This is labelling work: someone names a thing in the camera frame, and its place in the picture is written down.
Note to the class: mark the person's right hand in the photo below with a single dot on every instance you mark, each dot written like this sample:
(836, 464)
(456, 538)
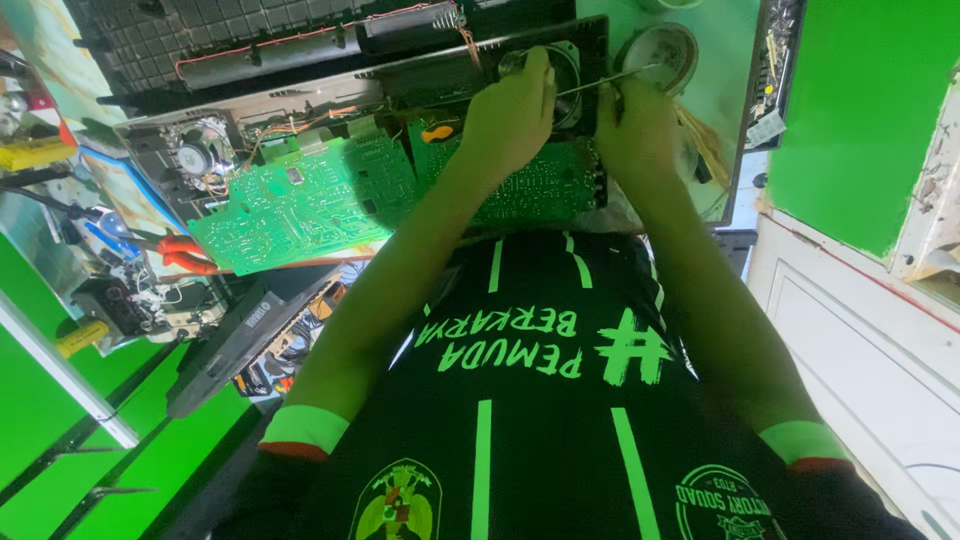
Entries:
(637, 135)

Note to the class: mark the person's left hand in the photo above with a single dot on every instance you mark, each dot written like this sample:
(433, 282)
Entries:
(506, 127)

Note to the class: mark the person's right fingers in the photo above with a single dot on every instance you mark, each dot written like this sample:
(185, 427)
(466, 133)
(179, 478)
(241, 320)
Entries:
(626, 94)

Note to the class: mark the thin metal rod tool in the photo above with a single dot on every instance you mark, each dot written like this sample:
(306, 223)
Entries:
(585, 85)

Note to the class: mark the black round speaker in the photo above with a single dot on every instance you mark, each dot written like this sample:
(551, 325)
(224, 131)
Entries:
(566, 75)

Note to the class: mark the small green circuit board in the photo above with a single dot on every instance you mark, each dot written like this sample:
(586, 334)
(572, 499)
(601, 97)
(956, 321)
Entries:
(540, 187)

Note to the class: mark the narrow circuit board strip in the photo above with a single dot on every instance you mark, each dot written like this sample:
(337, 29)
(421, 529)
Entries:
(776, 67)

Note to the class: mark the metal coil spring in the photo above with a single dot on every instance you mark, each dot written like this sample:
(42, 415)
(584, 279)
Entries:
(448, 17)

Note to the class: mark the black keyboard chassis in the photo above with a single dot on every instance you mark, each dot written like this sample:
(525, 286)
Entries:
(420, 82)

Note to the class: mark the black shirt with green print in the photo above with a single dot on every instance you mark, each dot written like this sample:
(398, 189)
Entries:
(540, 405)

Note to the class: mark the large green circuit board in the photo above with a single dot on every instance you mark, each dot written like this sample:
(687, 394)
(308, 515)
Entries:
(300, 202)

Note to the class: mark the white panelled door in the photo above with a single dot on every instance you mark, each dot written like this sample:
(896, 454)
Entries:
(855, 360)

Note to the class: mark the black ribbed casing panel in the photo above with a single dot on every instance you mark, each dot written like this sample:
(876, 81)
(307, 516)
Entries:
(225, 30)

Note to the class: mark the small silver cone speaker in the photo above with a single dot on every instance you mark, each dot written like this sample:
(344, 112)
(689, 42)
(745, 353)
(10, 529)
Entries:
(199, 152)

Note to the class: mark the black electronic keyboard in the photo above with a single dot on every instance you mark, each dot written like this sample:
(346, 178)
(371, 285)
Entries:
(240, 337)

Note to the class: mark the blue rimmed tray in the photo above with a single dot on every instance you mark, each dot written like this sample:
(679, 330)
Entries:
(131, 191)

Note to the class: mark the cluttered workbench heap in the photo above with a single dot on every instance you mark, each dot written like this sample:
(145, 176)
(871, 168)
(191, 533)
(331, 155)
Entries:
(112, 292)

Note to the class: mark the yellow flat bar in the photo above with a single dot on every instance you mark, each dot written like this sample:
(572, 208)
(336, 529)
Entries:
(34, 155)

